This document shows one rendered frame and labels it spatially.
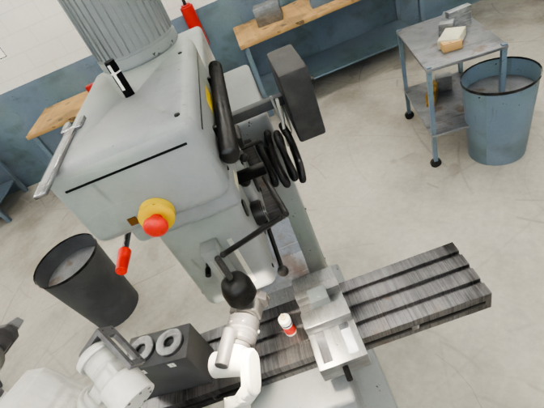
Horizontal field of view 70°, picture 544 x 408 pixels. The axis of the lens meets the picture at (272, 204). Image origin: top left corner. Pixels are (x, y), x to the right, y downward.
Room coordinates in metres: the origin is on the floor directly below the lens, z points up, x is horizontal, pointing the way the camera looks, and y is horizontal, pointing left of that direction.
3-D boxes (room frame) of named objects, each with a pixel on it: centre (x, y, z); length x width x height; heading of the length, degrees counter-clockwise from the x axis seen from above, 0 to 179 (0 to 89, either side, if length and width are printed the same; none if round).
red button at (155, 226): (0.52, 0.19, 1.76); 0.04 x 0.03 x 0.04; 84
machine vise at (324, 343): (0.73, -0.01, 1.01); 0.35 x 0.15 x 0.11; 176
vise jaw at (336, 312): (0.70, -0.01, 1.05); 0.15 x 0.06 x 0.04; 86
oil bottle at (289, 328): (0.77, 0.12, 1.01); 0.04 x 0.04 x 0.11
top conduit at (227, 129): (0.80, 0.01, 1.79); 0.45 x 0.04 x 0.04; 174
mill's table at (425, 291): (0.77, 0.11, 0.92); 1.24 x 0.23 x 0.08; 84
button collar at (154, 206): (0.55, 0.18, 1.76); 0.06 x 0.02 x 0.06; 84
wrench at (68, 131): (0.63, 0.28, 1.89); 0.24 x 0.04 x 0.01; 175
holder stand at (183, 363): (0.79, 0.52, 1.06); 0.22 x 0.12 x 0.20; 78
